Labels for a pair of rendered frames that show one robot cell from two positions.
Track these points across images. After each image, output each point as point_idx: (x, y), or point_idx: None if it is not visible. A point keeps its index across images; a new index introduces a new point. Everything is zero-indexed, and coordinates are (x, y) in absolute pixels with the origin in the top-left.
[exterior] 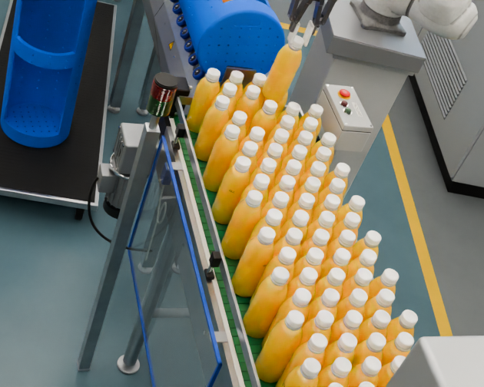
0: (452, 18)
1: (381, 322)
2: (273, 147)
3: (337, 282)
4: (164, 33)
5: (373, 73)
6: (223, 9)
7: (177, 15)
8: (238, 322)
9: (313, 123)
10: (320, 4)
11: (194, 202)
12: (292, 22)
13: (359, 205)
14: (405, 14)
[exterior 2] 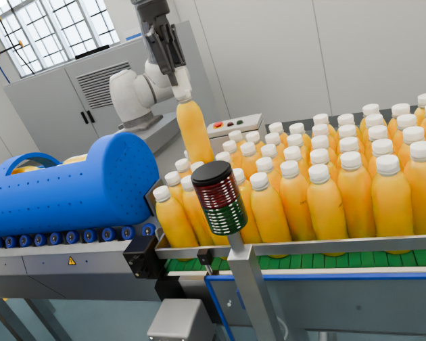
0: None
1: None
2: (292, 151)
3: None
4: (53, 266)
5: (175, 146)
6: (94, 160)
7: (46, 243)
8: None
9: (255, 133)
10: (172, 38)
11: (310, 269)
12: (170, 75)
13: (378, 105)
14: (154, 101)
